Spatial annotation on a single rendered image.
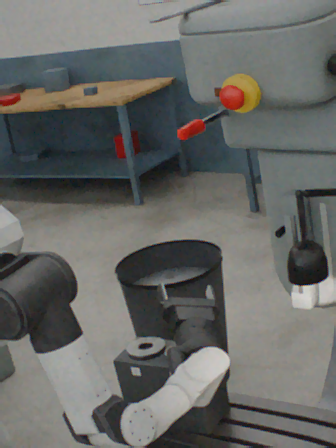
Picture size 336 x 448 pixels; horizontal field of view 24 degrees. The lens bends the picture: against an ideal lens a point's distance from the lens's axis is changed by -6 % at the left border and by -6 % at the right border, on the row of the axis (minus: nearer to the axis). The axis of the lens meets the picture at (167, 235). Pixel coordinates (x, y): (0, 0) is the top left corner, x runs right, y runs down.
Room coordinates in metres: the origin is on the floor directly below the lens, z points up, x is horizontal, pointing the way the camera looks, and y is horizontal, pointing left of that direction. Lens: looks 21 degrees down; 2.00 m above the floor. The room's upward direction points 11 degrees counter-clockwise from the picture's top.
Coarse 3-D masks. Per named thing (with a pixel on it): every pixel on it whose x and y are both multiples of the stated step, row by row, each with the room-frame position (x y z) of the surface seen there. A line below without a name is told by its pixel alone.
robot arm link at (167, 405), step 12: (156, 396) 1.23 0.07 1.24; (168, 396) 1.23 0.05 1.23; (180, 396) 1.24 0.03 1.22; (156, 408) 1.19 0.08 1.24; (168, 408) 1.20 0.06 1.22; (180, 408) 1.22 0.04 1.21; (156, 420) 1.17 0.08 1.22; (168, 420) 1.19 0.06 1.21; (156, 432) 1.16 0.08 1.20; (96, 444) 1.14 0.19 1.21; (108, 444) 1.12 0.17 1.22; (120, 444) 1.10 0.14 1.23
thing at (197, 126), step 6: (216, 114) 1.30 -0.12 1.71; (222, 114) 1.31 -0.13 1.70; (228, 114) 1.32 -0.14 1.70; (198, 120) 1.25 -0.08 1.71; (204, 120) 1.27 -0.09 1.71; (210, 120) 1.28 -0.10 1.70; (216, 120) 1.29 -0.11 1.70; (186, 126) 1.23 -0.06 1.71; (192, 126) 1.23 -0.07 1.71; (198, 126) 1.24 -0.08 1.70; (204, 126) 1.25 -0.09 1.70; (180, 132) 1.22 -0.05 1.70; (186, 132) 1.22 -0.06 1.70; (192, 132) 1.22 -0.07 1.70; (198, 132) 1.24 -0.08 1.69; (180, 138) 1.22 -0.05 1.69; (186, 138) 1.22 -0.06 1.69
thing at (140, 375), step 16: (128, 352) 1.62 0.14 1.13; (144, 352) 1.61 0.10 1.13; (160, 352) 1.61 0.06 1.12; (128, 368) 1.60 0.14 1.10; (144, 368) 1.57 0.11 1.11; (160, 368) 1.55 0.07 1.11; (128, 384) 1.60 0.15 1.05; (144, 384) 1.58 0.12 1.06; (160, 384) 1.56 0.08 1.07; (224, 384) 1.59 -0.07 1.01; (128, 400) 1.61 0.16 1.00; (224, 400) 1.58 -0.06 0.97; (192, 416) 1.52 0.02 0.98; (208, 416) 1.51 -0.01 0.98; (208, 432) 1.50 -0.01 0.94
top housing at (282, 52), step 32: (256, 0) 1.27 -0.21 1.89; (288, 0) 1.16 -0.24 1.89; (320, 0) 1.15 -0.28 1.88; (192, 32) 1.24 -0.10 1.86; (224, 32) 1.21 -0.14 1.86; (256, 32) 1.17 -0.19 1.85; (288, 32) 1.14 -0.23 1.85; (320, 32) 1.14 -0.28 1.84; (192, 64) 1.25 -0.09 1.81; (224, 64) 1.21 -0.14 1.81; (256, 64) 1.17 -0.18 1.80; (288, 64) 1.14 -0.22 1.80; (320, 64) 1.14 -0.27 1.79; (192, 96) 1.27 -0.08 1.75; (288, 96) 1.15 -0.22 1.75; (320, 96) 1.14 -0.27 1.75
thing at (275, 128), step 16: (256, 112) 1.29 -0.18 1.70; (272, 112) 1.27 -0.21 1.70; (288, 112) 1.25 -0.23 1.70; (304, 112) 1.23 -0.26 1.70; (320, 112) 1.22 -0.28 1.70; (224, 128) 1.34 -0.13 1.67; (240, 128) 1.31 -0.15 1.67; (256, 128) 1.29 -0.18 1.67; (272, 128) 1.28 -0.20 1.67; (288, 128) 1.26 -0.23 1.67; (304, 128) 1.24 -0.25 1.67; (320, 128) 1.22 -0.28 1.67; (240, 144) 1.32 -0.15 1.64; (256, 144) 1.30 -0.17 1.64; (272, 144) 1.28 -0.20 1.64; (288, 144) 1.26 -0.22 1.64; (304, 144) 1.24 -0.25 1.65; (320, 144) 1.22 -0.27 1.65
